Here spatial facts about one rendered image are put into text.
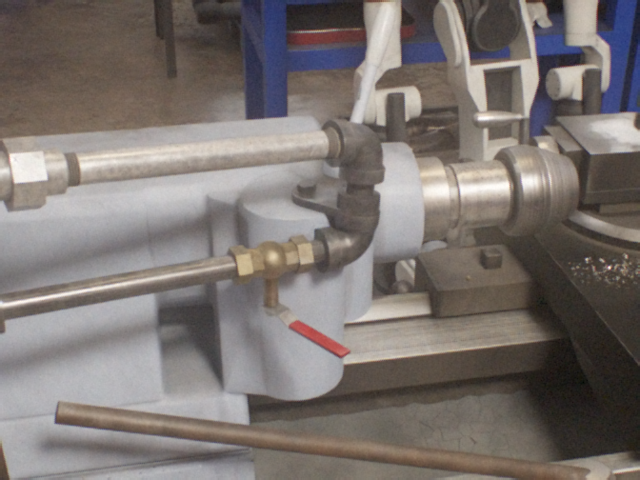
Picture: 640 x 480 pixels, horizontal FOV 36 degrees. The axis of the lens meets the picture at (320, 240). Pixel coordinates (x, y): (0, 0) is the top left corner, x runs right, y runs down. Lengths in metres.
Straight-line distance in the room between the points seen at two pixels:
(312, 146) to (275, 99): 2.04
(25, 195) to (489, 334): 0.72
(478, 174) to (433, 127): 2.26
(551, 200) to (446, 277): 0.32
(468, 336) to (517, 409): 0.13
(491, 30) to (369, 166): 1.28
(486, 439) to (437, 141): 1.97
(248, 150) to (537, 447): 0.67
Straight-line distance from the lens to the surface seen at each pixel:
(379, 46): 0.83
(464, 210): 0.92
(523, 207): 0.92
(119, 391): 0.85
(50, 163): 0.62
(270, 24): 2.66
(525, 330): 1.22
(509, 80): 2.04
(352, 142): 0.71
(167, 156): 0.65
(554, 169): 0.94
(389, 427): 1.22
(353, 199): 0.73
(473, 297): 1.22
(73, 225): 0.81
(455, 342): 1.18
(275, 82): 2.72
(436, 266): 1.25
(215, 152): 0.66
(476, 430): 1.23
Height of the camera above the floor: 1.51
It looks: 29 degrees down
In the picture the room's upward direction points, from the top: straight up
